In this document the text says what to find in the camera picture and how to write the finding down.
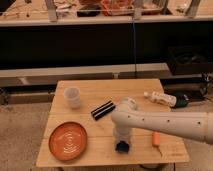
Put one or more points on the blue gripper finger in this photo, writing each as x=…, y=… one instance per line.
x=122, y=147

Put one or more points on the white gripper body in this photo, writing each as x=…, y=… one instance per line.
x=122, y=134

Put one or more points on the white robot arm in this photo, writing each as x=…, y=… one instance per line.
x=196, y=126

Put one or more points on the orange carrot toy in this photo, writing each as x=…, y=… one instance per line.
x=156, y=141

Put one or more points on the orange round plate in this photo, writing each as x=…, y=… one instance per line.
x=68, y=141

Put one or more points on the translucent plastic cup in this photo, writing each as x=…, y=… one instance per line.
x=72, y=96

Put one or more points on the white plastic bottle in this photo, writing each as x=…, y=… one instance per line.
x=165, y=99

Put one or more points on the black storage bin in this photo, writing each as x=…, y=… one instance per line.
x=188, y=60

